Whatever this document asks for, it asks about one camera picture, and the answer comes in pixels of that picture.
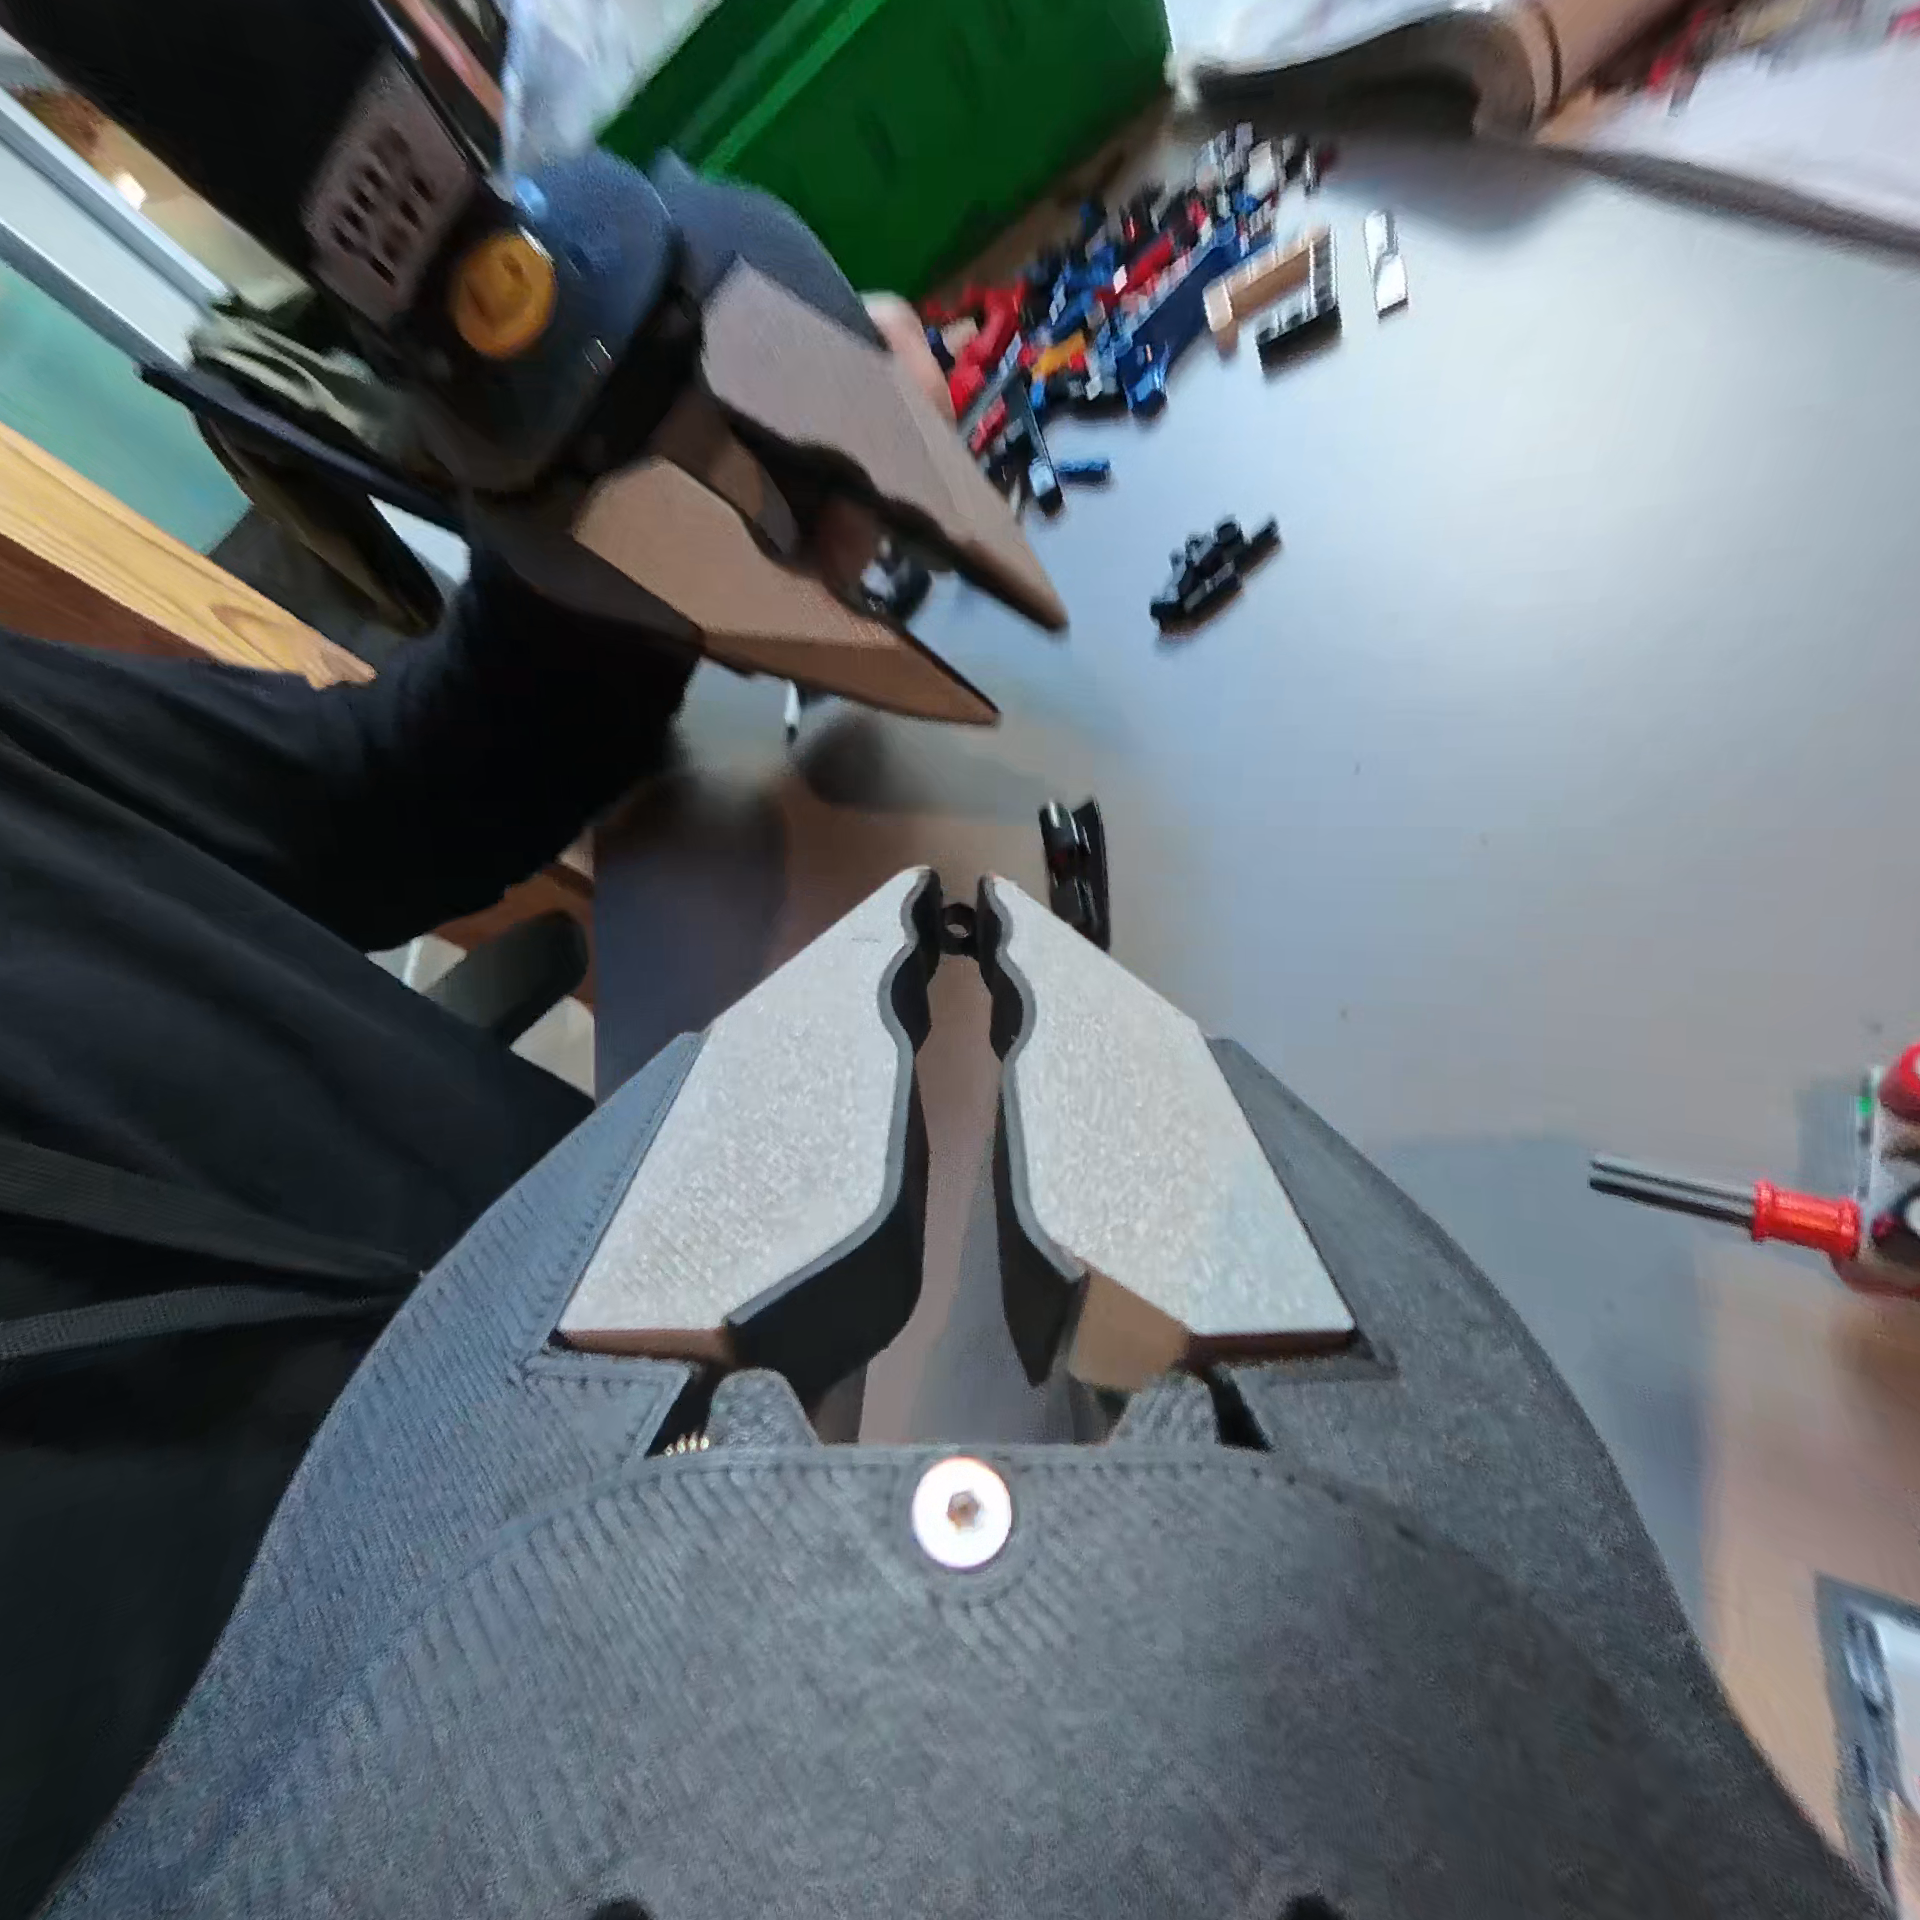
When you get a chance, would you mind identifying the green storage bin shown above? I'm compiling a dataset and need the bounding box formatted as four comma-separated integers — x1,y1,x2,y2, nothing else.
594,0,1170,293

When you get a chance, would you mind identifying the pile of loose toy bricks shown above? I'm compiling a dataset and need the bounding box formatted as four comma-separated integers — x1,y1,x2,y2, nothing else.
920,128,1413,504

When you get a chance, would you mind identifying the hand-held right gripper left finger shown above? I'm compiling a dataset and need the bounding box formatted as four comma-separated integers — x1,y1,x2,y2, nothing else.
555,864,943,1412

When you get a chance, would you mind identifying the open instruction booklet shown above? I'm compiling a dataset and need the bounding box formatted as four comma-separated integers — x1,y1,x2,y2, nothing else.
1170,0,1920,250

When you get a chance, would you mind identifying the heap of black pins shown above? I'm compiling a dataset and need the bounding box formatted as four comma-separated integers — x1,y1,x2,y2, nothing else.
1149,517,1285,631

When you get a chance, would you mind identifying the toy brick car model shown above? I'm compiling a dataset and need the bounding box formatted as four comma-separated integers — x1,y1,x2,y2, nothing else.
1589,1042,1920,1297

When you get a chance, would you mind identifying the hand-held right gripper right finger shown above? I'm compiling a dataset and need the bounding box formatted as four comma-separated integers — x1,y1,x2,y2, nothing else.
976,875,1360,1397

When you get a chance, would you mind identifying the wooden board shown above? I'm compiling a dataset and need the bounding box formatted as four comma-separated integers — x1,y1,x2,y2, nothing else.
0,419,378,692

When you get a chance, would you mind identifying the black elongated brick piece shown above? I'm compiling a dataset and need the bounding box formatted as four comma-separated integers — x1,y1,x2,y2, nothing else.
1039,798,1114,955

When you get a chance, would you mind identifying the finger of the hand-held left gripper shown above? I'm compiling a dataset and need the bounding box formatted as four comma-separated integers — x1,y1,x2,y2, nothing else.
698,254,1073,635
567,456,1001,729

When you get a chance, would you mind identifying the person's left forearm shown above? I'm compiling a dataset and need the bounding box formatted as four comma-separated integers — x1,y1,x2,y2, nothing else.
271,503,712,955

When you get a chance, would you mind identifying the person's left hand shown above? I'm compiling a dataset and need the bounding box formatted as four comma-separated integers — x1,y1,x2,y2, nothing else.
866,291,959,430

